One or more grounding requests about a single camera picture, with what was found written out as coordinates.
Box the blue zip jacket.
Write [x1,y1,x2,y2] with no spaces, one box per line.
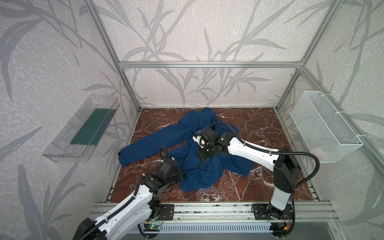
[119,108,255,192]

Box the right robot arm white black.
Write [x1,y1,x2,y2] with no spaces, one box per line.
[193,122,320,220]

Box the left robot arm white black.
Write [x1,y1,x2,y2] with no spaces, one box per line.
[73,147,183,240]

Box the green circuit board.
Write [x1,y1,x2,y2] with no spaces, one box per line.
[144,223,163,232]

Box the pink object in basket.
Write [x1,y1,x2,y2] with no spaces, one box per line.
[311,147,327,160]

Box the right base wiring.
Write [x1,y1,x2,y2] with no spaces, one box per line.
[269,218,296,239]

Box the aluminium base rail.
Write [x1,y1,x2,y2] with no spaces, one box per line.
[158,201,340,223]

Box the clear plastic wall tray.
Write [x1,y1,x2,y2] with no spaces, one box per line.
[43,94,120,163]

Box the white wire mesh basket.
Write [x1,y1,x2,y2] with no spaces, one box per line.
[290,91,364,163]

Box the aluminium frame horizontal bar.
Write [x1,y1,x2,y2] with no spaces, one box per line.
[119,61,301,69]

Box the aluminium frame corner post right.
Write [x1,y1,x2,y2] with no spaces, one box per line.
[275,0,344,112]

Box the aluminium frame corner post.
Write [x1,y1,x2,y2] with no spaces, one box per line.
[85,0,141,112]
[275,0,344,112]

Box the aluminium frame corner post left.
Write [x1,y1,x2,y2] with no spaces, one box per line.
[85,0,141,112]

